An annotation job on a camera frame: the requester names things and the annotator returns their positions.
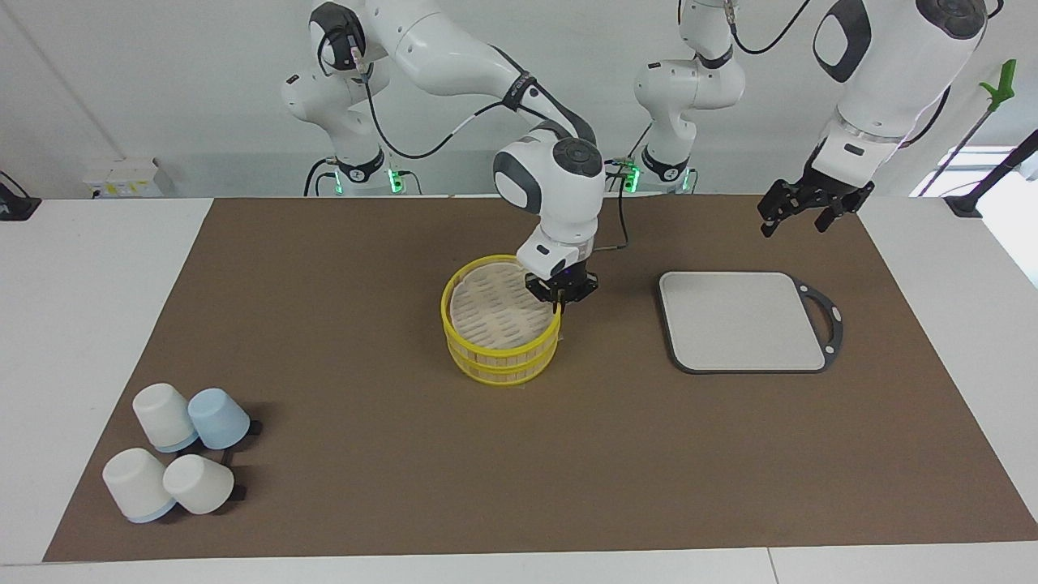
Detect yellow steamer lid tier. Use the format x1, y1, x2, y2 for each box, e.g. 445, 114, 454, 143
441, 255, 562, 359

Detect yellow steamer base basket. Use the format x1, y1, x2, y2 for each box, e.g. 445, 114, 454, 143
448, 324, 561, 387

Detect grey cutting board dark rim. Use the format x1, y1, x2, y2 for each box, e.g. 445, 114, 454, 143
657, 270, 845, 375

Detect green tipped grabber pole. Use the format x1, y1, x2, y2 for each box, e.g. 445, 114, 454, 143
920, 58, 1019, 195

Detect brown table mat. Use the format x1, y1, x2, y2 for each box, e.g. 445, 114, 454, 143
42, 195, 1038, 563

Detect light blue cup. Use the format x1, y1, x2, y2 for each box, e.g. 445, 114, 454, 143
188, 388, 251, 451

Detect plain white cup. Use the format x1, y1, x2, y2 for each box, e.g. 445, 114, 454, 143
162, 453, 236, 516

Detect white cup blue rim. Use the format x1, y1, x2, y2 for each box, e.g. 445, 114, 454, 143
132, 383, 199, 453
102, 448, 178, 524

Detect white box yellow labels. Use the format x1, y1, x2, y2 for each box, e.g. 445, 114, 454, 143
81, 157, 176, 200

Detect black table clamp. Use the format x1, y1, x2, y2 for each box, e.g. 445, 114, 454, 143
0, 170, 42, 221

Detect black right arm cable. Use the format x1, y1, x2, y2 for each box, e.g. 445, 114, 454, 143
353, 49, 631, 250

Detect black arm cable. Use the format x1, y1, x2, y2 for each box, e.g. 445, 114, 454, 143
353, 49, 631, 250
728, 0, 812, 56

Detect black base power cable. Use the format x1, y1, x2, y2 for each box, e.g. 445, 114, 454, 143
303, 157, 338, 197
616, 122, 654, 167

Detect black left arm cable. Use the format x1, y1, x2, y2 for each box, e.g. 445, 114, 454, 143
728, 0, 812, 56

